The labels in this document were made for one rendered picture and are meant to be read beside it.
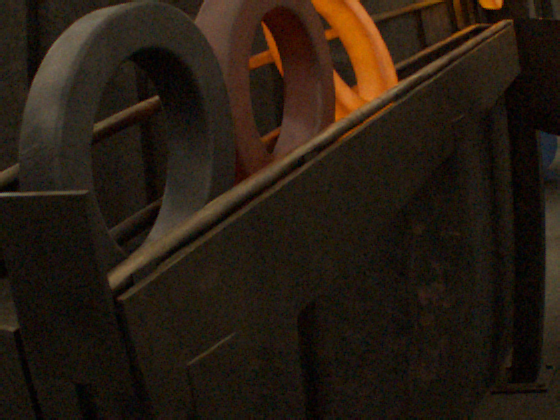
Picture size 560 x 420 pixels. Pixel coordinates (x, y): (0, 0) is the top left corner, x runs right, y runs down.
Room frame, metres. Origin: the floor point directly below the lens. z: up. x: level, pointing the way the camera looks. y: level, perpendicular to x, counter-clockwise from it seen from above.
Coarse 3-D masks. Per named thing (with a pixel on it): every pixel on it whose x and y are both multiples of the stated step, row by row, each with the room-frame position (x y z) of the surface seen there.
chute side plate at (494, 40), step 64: (512, 64) 1.35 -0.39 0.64; (384, 128) 0.75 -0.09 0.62; (448, 128) 0.93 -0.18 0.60; (320, 192) 0.62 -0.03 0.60; (384, 192) 0.73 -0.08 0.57; (192, 256) 0.48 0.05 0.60; (256, 256) 0.54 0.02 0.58; (320, 256) 0.62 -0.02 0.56; (128, 320) 0.42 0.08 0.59; (192, 320) 0.47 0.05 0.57; (256, 320) 0.53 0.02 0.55
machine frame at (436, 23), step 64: (0, 0) 1.37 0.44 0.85; (64, 0) 1.30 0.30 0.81; (128, 0) 1.21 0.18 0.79; (192, 0) 1.20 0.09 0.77; (384, 0) 1.11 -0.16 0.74; (0, 64) 1.38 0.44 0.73; (128, 64) 1.21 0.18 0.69; (0, 128) 1.38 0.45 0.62; (128, 128) 1.22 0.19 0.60; (128, 192) 1.22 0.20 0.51; (512, 192) 1.74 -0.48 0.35; (384, 256) 1.09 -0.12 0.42; (512, 256) 1.72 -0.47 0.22; (320, 320) 1.13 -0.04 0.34; (384, 320) 1.09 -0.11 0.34; (512, 320) 1.73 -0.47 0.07; (64, 384) 1.32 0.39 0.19; (256, 384) 1.18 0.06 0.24; (320, 384) 1.14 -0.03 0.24; (384, 384) 1.10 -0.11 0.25
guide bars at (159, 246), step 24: (504, 24) 1.36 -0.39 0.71; (456, 48) 1.05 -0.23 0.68; (432, 72) 0.92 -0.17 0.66; (384, 96) 0.78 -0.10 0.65; (360, 120) 0.72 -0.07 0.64; (312, 144) 0.64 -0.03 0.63; (264, 168) 0.58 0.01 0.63; (288, 168) 0.60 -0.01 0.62; (240, 192) 0.54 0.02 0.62; (192, 216) 0.50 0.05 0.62; (216, 216) 0.51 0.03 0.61; (168, 240) 0.47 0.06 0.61; (192, 240) 0.49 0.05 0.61; (120, 264) 0.44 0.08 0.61; (144, 264) 0.44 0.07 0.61; (120, 288) 0.42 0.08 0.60
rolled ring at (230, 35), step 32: (224, 0) 0.62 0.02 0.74; (256, 0) 0.64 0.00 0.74; (288, 0) 0.68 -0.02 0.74; (224, 32) 0.60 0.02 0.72; (288, 32) 0.72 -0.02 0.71; (320, 32) 0.73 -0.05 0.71; (224, 64) 0.59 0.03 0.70; (288, 64) 0.73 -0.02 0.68; (320, 64) 0.73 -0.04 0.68; (288, 96) 0.73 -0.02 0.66; (320, 96) 0.72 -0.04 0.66; (256, 128) 0.62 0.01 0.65; (288, 128) 0.72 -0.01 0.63; (320, 128) 0.71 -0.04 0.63; (256, 160) 0.61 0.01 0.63
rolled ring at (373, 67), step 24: (312, 0) 0.88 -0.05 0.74; (336, 0) 0.88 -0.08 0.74; (264, 24) 0.79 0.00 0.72; (336, 24) 0.90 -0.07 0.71; (360, 24) 0.90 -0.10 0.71; (360, 48) 0.90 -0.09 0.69; (384, 48) 0.91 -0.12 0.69; (360, 72) 0.90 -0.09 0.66; (384, 72) 0.88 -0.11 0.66; (336, 96) 0.77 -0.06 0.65; (360, 96) 0.87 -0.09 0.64; (336, 120) 0.78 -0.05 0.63
